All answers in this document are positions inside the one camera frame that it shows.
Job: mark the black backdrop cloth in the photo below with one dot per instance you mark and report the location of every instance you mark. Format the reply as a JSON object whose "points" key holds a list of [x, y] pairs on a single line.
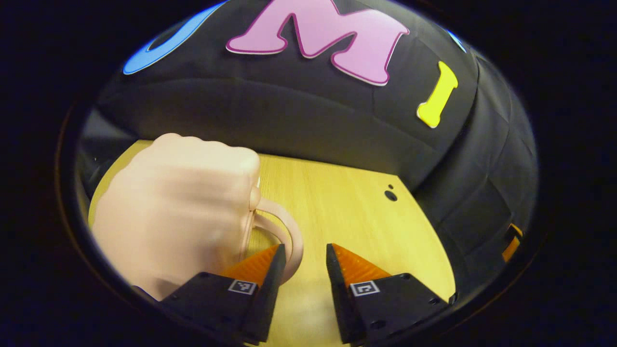
{"points": [[313, 120]]}

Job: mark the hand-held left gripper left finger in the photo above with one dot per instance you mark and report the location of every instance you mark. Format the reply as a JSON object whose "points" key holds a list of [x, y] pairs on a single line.
{"points": [[267, 299]]}

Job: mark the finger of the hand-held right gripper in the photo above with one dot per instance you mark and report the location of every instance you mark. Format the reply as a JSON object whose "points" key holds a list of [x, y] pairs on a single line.
{"points": [[512, 246]]}

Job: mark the pink suitcase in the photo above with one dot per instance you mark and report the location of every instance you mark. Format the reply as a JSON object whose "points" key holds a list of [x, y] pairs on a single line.
{"points": [[168, 207]]}

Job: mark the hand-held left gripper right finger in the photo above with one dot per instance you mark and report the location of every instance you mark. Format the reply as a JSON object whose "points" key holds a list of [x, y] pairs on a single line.
{"points": [[340, 299]]}

